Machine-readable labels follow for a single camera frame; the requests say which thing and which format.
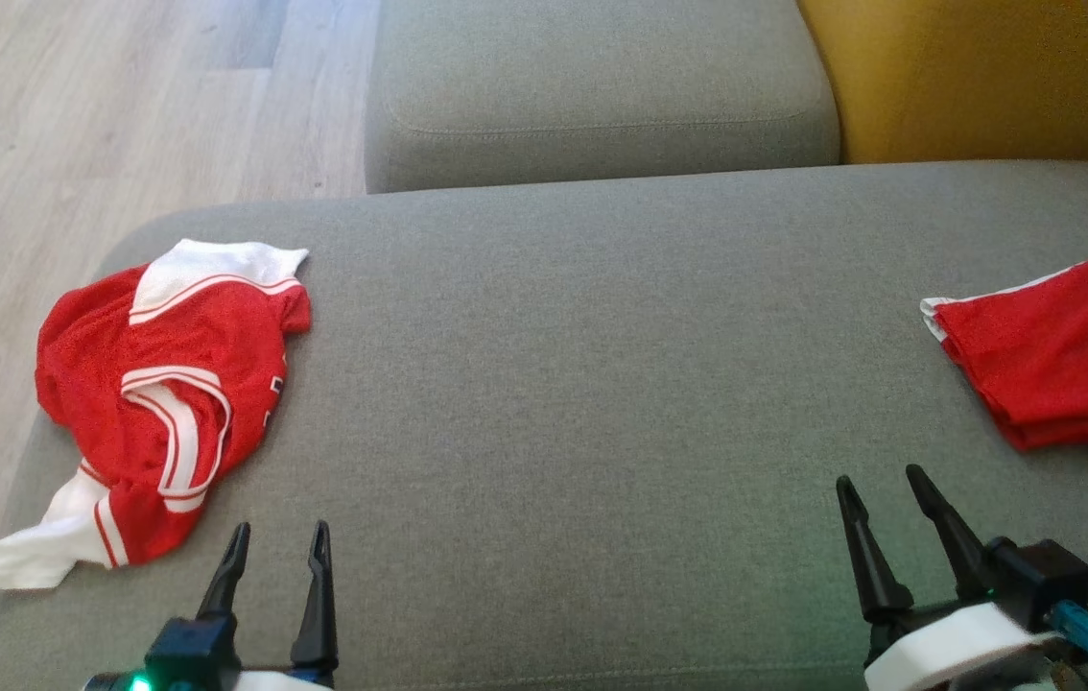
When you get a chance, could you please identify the yellow sofa cushion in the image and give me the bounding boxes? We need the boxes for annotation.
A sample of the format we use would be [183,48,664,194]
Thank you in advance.
[798,0,1088,164]

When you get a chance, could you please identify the grey sofa back cushion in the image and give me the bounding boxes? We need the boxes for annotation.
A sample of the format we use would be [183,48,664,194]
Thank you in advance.
[365,0,840,195]

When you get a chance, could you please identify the red white basketball jersey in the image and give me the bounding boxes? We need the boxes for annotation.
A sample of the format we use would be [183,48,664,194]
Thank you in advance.
[0,238,313,590]

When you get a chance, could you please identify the red white sports shorts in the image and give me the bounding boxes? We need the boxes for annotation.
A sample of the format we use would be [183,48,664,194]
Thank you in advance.
[920,257,1088,455]

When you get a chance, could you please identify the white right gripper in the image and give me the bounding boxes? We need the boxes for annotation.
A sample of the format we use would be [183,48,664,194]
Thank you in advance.
[836,465,1065,691]

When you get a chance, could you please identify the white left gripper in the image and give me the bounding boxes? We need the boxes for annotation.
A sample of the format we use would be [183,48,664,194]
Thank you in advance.
[197,520,339,691]

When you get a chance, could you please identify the grey sofa seat cushion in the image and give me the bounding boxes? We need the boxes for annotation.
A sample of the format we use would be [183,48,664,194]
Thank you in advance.
[0,161,1088,691]

